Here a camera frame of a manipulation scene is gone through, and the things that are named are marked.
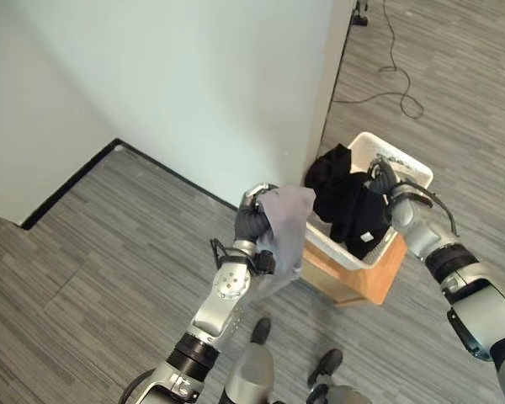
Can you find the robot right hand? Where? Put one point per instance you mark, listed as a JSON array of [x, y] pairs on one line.
[[382, 177]]

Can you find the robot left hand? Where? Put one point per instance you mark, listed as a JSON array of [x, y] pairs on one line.
[[249, 221]]

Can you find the grey cloth garment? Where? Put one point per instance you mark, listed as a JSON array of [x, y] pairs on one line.
[[284, 235]]

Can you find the black cloth garment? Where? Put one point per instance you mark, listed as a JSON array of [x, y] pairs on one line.
[[349, 202]]

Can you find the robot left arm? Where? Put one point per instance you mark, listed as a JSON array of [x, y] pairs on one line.
[[212, 313]]

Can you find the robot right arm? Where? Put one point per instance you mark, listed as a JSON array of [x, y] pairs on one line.
[[454, 269]]

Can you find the white laundry basket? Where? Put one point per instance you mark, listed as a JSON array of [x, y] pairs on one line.
[[362, 210]]

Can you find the wooden box stand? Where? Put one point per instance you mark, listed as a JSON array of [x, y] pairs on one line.
[[353, 273]]

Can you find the black tripod foot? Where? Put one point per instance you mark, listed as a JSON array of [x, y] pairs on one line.
[[359, 12]]

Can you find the black wall baseboard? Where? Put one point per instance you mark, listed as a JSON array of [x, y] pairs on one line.
[[109, 181]]

